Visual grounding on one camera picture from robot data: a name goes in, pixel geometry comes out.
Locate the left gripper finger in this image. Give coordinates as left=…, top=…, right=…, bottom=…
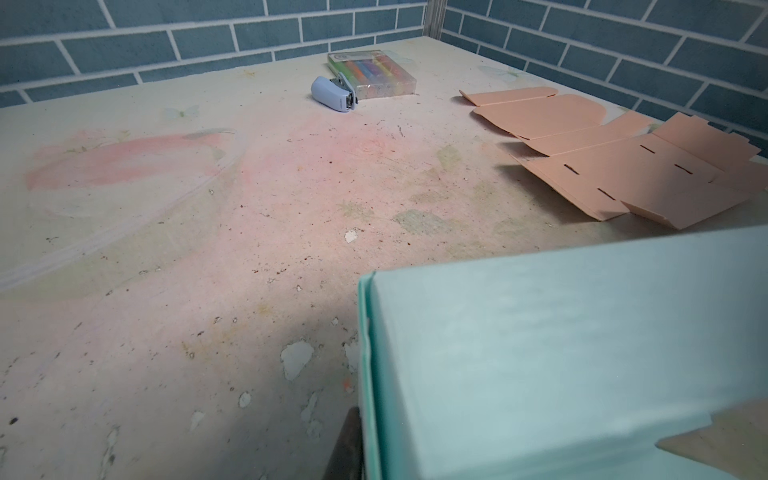
left=322, top=406, right=364, bottom=480

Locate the mint green paper box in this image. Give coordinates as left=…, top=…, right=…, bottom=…
left=358, top=226, right=767, bottom=479

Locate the flat pink paper box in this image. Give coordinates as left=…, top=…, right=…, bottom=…
left=464, top=87, right=767, bottom=230

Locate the clear case of markers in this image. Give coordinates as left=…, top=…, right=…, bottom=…
left=327, top=50, right=417, bottom=100

